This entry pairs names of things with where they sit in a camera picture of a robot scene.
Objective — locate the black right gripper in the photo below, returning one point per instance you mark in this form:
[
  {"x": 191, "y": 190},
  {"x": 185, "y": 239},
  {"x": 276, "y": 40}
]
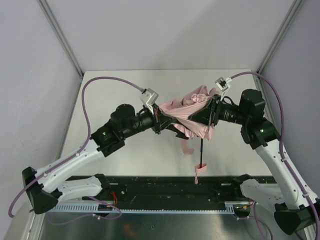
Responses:
[{"x": 214, "y": 111}]

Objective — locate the aluminium corner post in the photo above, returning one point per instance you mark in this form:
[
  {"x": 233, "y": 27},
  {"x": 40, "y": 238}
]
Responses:
[
  {"x": 288, "y": 20},
  {"x": 54, "y": 24}
]

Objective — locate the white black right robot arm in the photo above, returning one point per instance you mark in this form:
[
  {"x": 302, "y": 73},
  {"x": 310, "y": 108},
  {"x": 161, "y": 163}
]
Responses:
[{"x": 296, "y": 206}]

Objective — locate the aluminium corner post right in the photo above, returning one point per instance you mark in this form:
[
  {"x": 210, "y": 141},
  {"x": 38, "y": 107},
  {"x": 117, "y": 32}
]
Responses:
[{"x": 288, "y": 20}]

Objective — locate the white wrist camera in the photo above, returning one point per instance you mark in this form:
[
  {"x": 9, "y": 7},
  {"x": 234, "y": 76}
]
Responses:
[
  {"x": 224, "y": 85},
  {"x": 148, "y": 99}
]

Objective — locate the pink folding umbrella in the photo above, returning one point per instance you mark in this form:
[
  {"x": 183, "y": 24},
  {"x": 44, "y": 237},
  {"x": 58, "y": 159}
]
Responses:
[{"x": 184, "y": 108}]

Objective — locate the aluminium corner post left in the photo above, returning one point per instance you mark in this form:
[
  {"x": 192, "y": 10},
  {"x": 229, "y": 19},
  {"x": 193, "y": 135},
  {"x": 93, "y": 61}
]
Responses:
[{"x": 54, "y": 24}]

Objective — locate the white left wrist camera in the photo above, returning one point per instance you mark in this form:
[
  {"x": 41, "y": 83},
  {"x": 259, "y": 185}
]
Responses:
[{"x": 148, "y": 99}]

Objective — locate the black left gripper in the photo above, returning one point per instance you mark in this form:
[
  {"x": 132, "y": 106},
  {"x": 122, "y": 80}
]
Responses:
[{"x": 157, "y": 119}]

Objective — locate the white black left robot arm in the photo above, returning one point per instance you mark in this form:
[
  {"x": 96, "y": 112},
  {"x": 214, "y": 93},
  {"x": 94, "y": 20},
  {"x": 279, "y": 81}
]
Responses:
[{"x": 49, "y": 185}]

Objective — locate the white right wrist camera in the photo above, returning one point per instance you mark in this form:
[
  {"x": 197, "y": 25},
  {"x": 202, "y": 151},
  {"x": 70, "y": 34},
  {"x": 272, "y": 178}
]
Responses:
[{"x": 224, "y": 85}]

